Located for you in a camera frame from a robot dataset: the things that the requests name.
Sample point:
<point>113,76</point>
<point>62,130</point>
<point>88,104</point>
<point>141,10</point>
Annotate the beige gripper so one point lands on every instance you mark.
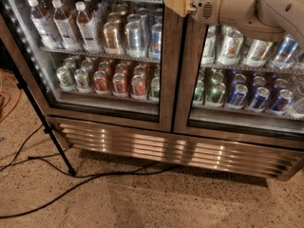
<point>207,2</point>

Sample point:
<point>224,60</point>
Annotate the glass fridge door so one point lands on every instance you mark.
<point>283,69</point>
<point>39,69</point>

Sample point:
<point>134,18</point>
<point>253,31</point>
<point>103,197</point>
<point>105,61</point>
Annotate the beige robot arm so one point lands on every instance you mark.
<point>266,20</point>

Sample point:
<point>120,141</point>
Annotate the green soda can left door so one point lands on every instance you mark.
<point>155,88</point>

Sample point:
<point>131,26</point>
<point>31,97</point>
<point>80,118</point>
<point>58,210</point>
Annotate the green can right door left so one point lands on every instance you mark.
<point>199,91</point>

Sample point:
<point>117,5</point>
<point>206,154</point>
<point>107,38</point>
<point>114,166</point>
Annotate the stainless steel fridge base grille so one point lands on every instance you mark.
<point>226,156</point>

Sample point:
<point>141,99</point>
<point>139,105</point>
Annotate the blue silver tall can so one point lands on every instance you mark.
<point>155,49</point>

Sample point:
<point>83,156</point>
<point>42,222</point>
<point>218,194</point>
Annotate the white tall can left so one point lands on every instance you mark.
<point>208,53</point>

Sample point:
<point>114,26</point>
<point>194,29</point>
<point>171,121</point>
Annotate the white tall can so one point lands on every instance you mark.
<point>230,48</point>
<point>256,54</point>
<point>208,53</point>

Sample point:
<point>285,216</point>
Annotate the white tall can middle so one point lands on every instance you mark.
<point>230,48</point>

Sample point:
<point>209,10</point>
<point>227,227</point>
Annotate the gold tall can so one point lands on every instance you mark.
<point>113,39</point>

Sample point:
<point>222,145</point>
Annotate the white tall can right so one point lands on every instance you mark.
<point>256,54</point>

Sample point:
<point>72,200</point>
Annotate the red soda can right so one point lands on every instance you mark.
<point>138,87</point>

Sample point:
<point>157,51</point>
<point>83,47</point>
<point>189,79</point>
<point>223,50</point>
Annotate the tea bottle white cap right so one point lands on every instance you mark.
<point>88,28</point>

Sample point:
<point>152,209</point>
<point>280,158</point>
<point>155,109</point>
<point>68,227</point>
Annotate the tea bottle white cap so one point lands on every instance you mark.
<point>45,25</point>
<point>88,28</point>
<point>66,25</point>

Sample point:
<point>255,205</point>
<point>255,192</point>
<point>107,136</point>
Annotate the red soda can middle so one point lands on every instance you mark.
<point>120,85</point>

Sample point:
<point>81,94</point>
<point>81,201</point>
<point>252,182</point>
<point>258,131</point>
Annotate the blue soda can left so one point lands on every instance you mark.
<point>237,97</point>

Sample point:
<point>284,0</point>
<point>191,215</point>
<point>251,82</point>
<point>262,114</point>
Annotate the blue soda can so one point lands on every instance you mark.
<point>237,97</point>
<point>259,100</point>
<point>280,102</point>

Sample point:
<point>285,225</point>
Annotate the tea bottle white cap middle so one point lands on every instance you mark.
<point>66,25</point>

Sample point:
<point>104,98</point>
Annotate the blue soda can middle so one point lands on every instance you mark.
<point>259,100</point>

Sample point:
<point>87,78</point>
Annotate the pale green soda can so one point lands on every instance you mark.
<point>82,80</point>

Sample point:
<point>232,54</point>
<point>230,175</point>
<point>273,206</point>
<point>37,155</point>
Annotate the green white soda can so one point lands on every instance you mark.
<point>65,78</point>

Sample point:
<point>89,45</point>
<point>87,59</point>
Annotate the tea bottle white cap left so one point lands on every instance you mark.
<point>45,25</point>

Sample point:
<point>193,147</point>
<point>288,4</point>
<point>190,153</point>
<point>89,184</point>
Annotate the blue soda can right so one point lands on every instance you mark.
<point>280,102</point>

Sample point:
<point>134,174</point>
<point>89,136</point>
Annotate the black tripod leg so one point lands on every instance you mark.
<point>23,85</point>

